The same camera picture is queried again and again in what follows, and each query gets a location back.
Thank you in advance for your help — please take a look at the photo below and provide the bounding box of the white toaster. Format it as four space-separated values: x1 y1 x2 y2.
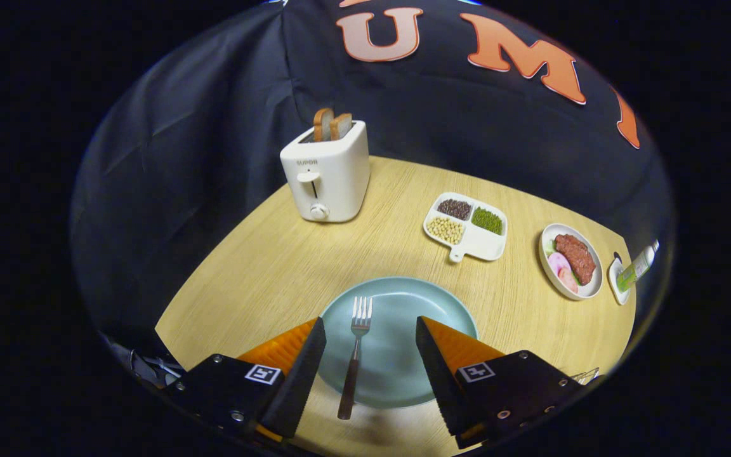
280 119 371 223

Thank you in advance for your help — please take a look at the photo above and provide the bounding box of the white plate with food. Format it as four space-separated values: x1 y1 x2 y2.
539 223 604 301

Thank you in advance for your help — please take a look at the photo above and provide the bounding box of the pile of yellow soybeans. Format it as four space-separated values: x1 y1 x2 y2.
426 217 465 245

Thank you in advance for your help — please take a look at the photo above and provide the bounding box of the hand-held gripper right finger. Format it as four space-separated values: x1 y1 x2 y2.
415 315 601 450

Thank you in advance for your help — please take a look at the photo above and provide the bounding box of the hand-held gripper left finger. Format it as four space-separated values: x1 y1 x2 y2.
166 316 327 445

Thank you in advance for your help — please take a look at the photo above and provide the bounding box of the brown meat patty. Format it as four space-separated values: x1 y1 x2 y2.
554 234 596 286

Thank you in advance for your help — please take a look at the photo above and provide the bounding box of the light blue plate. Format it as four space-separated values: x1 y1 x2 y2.
317 276 479 409

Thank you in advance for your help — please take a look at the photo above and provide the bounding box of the pile of green beans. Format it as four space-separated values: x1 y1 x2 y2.
471 207 504 235

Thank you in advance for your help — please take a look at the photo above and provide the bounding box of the fork with brown handle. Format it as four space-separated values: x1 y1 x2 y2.
338 296 374 421

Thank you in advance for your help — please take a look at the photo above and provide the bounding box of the brown toast slice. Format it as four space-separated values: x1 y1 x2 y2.
329 113 353 141
313 107 335 142

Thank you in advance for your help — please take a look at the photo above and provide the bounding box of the white divided dish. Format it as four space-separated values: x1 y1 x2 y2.
423 192 508 263

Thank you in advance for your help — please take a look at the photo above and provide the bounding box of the small white saucer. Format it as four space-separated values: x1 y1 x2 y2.
608 253 633 306

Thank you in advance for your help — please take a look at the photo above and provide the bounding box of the green label bottle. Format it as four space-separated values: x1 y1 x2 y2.
616 239 661 293

